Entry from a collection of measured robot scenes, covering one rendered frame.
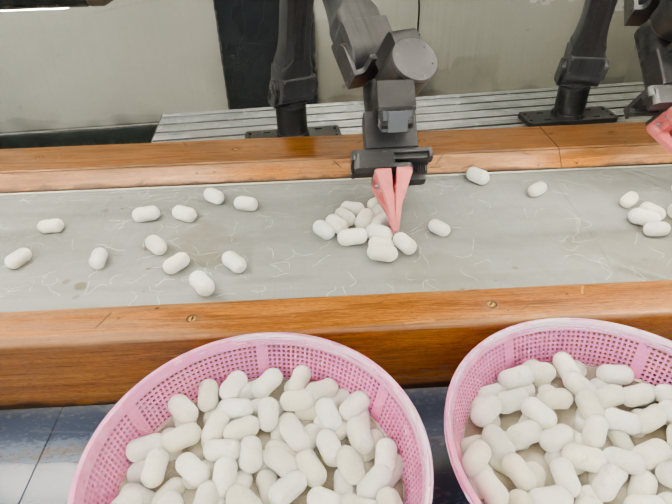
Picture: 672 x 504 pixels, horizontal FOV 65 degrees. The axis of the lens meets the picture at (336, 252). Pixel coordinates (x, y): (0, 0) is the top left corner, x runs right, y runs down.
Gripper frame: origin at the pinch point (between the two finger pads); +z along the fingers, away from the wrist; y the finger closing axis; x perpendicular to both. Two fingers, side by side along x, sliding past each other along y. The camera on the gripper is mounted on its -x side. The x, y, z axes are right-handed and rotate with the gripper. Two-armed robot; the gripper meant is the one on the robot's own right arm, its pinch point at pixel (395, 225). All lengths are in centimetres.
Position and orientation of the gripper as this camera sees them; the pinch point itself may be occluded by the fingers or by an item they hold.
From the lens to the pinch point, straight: 67.7
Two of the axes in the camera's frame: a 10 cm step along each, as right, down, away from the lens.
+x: 0.0, 2.5, 9.7
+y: 10.0, -0.5, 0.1
